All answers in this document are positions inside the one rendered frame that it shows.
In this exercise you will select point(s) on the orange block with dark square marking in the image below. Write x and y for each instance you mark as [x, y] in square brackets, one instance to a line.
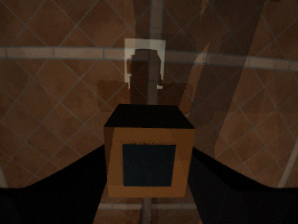
[148, 151]

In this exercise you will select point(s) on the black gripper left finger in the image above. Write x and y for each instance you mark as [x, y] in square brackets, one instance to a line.
[69, 196]

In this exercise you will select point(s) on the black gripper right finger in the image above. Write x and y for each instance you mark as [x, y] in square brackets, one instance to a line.
[225, 196]

